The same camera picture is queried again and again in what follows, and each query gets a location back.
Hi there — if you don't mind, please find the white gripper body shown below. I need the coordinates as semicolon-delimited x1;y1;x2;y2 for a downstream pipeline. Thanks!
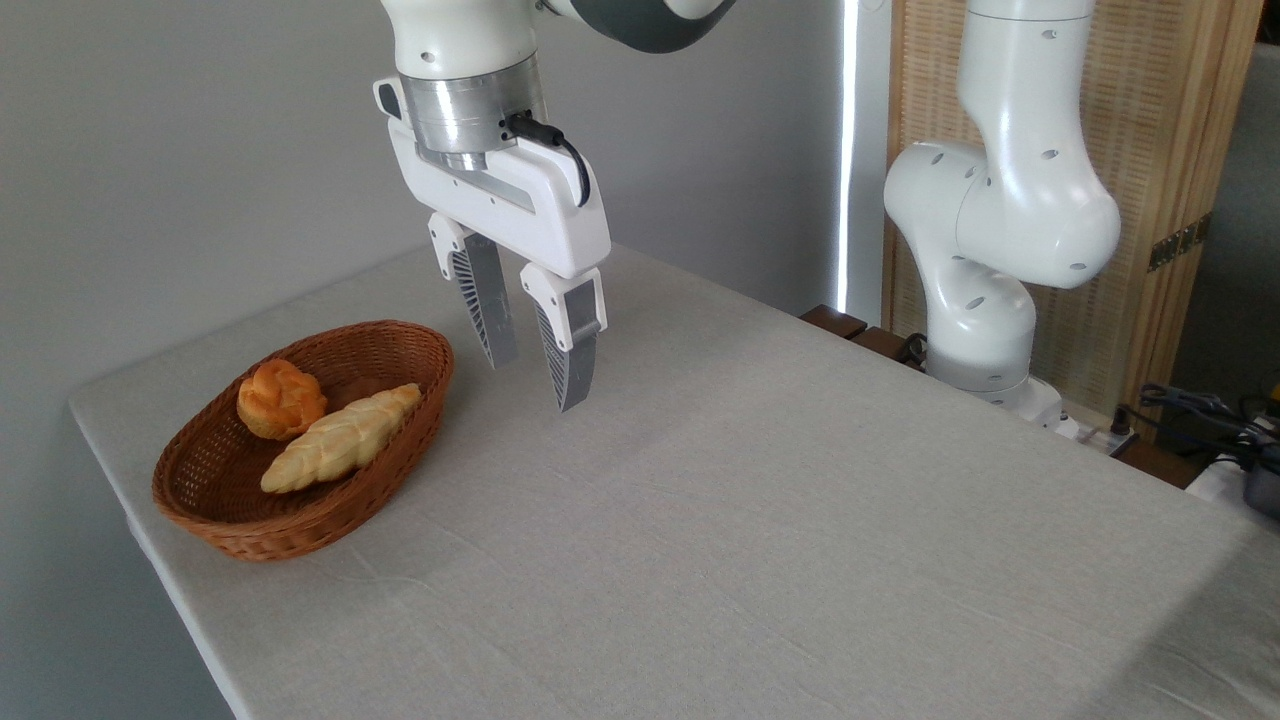
374;78;612;280

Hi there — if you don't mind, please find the gripper finger white and grey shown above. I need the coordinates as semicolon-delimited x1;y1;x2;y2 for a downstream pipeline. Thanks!
520;263;608;414
428;212;520;370

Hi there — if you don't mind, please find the round golden bread roll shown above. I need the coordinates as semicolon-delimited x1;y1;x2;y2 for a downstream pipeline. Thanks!
237;359;329;443

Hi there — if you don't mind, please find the long braided bread loaf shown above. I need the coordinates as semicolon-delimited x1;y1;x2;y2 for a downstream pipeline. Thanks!
261;384;424;495

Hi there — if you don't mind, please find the beige tablecloth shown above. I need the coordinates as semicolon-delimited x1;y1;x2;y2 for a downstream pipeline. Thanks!
68;240;1280;720

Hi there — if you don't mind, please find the dark wooden board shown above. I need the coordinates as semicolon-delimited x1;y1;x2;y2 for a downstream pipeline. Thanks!
800;304;926;371

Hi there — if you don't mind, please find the brown wicker basket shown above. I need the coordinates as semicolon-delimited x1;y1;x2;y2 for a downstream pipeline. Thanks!
152;320;455;563

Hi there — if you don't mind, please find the white power strip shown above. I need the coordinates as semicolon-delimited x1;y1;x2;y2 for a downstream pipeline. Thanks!
1058;412;1141;457

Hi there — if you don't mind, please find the metal screen hinge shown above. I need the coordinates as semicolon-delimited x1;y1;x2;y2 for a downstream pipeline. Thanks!
1148;212;1214;273

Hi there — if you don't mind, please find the bamboo folding screen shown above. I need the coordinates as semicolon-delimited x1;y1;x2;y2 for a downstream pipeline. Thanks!
885;0;1264;421

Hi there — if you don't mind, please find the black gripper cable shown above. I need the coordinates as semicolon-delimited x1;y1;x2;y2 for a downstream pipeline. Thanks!
505;112;593;209

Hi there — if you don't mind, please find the black cable bundle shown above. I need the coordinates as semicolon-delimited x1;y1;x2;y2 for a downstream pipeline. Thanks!
1138;384;1280;453

